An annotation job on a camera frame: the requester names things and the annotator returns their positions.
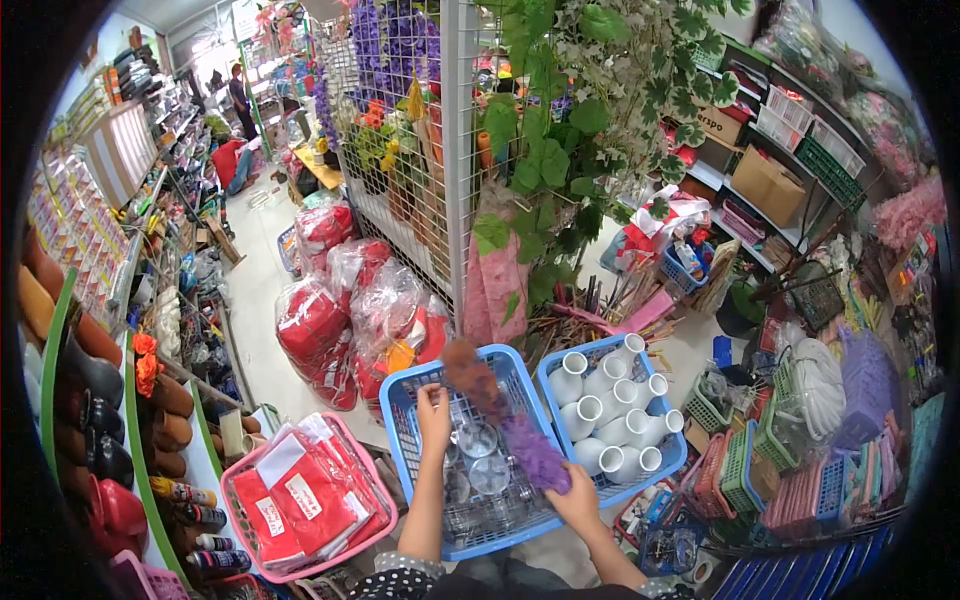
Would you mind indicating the person's right hand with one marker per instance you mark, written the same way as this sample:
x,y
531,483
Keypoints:
x,y
579,499

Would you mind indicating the person's left hand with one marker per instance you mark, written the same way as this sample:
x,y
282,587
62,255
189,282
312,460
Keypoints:
x,y
433,420

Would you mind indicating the person's right fingers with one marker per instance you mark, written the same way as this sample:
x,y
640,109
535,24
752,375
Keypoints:
x,y
579,472

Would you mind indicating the person's left thumb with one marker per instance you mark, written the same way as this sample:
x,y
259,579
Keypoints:
x,y
448,411

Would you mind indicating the person's left fingers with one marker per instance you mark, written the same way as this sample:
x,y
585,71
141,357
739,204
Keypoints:
x,y
427,393

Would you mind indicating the person's right thumb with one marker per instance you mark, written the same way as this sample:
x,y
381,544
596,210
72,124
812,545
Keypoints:
x,y
556,491

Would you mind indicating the purple brown feather duster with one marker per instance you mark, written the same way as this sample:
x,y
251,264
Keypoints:
x,y
502,412

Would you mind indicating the blue basket with open grid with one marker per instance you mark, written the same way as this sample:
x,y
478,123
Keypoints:
x,y
405,442

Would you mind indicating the group of white ceramic vases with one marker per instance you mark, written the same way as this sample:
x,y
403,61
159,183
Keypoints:
x,y
611,420

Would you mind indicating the group of clear glasses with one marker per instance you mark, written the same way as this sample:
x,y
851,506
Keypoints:
x,y
480,465

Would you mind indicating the person's body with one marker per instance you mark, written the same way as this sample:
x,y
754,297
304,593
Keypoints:
x,y
517,581

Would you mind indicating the blue basket holding vases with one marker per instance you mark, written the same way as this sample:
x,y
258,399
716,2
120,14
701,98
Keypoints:
x,y
675,450

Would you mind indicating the pile of red wrapped bundles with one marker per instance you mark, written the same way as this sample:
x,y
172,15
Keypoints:
x,y
337,315

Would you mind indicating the pink wrapping roll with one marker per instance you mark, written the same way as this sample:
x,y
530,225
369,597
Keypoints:
x,y
491,285

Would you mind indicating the pink plastic basket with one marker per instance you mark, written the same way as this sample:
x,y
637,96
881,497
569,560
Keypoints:
x,y
379,517

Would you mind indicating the green plastic basket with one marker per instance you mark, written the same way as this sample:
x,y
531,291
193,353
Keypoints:
x,y
706,409

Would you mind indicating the tape roll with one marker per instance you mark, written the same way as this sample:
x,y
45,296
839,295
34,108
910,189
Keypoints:
x,y
701,571

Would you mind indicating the stack of red packets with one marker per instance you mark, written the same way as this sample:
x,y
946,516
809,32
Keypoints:
x,y
304,499

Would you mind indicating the bundle of wooden sticks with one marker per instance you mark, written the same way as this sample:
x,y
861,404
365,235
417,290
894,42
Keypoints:
x,y
600,307

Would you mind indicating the stack of colourful small baskets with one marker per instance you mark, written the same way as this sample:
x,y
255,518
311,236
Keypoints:
x,y
795,480

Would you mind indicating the small blue basket of goods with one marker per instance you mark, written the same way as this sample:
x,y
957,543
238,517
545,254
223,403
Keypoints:
x,y
684,268

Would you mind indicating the spray can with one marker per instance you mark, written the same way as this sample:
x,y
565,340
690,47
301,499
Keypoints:
x,y
214,541
217,559
201,516
182,492

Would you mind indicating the orange artificial flowers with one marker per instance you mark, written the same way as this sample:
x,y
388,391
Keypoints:
x,y
145,365

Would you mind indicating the stack of purple baskets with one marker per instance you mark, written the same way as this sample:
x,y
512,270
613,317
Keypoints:
x,y
866,386

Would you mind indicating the artificial green ivy plant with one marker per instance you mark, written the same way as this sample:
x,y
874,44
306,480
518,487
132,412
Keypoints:
x,y
585,135

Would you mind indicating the small pink crate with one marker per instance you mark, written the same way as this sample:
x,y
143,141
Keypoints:
x,y
148,579

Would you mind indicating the full shop shelf with pots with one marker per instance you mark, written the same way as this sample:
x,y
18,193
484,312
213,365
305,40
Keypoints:
x,y
97,315

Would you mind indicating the purple artificial flowers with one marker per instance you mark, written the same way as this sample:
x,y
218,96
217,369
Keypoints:
x,y
394,49

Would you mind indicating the full shop shelf with boxes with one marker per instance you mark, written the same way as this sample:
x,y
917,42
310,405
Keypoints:
x,y
780,150

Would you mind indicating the pink fluffy artificial flowers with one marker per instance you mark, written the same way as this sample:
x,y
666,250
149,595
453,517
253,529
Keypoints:
x,y
909,212

